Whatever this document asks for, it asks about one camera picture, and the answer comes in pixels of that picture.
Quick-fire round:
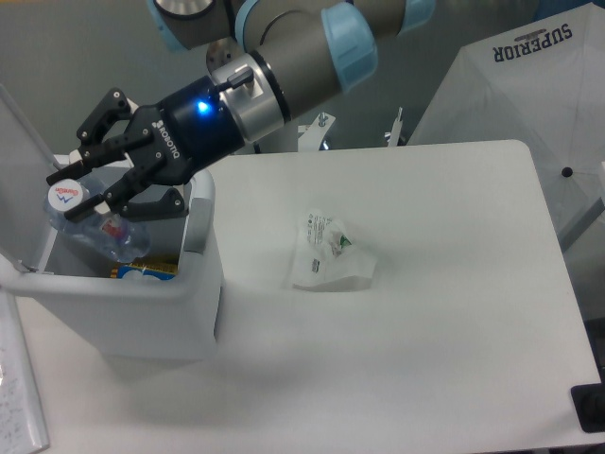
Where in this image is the white grey trash can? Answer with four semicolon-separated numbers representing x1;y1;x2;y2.
1;93;223;360

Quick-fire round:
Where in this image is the clear plastic water bottle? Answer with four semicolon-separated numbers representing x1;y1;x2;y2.
43;176;151;263

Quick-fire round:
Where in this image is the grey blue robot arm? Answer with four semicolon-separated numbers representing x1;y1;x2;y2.
47;1;436;222

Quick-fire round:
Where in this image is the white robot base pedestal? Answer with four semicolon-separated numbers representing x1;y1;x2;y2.
205;37;251;155

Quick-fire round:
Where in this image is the yellow blue snack package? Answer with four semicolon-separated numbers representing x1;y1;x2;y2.
110;255;179;281

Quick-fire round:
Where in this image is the crumpled white plastic wrapper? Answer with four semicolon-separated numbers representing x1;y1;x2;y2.
289;209;377;292

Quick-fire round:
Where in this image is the black device at edge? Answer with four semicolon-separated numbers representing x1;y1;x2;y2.
571;383;604;433

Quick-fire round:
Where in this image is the white notebook with writing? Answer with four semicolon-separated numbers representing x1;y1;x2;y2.
1;291;49;453

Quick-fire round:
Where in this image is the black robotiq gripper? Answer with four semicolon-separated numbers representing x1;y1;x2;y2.
45;75;248;223

